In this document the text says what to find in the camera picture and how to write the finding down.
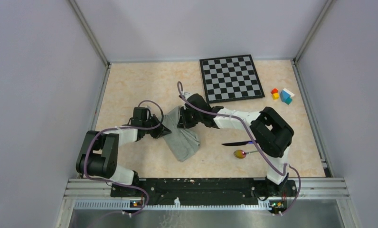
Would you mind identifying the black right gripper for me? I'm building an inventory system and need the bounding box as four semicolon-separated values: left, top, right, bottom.
177;106;202;130

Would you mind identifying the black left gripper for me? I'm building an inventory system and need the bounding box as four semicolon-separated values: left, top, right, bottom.
142;114;171;139

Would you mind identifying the grey cloth napkin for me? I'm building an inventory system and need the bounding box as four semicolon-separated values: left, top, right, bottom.
162;106;200;162

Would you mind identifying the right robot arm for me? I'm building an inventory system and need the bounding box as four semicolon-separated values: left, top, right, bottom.
178;92;294;197

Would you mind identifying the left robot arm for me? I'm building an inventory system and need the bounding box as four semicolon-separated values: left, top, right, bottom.
76;107;171;196

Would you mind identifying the black and grey chessboard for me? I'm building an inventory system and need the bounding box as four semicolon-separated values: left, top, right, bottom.
199;54;265;104

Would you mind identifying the dark purple knife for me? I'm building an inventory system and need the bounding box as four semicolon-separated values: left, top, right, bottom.
222;141;253;146

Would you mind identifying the iridescent metal spoon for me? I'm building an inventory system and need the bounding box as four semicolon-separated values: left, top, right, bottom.
233;150;259;159

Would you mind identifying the yellow wooden block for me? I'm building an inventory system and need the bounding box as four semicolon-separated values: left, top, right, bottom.
272;93;280;100

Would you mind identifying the red wooden block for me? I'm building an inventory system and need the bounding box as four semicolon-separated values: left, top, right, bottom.
271;88;279;94

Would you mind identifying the blue wooden block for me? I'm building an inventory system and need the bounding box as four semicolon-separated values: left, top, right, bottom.
280;90;291;103

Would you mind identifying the white wooden block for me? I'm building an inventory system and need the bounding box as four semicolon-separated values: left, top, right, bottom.
283;88;295;98

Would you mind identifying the teal wooden block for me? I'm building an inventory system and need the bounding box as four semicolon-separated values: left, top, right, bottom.
284;97;293;105

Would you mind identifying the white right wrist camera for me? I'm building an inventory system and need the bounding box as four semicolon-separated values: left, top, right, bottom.
181;92;192;100

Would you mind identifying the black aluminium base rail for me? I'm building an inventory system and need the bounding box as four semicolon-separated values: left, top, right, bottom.
59;178;350;219

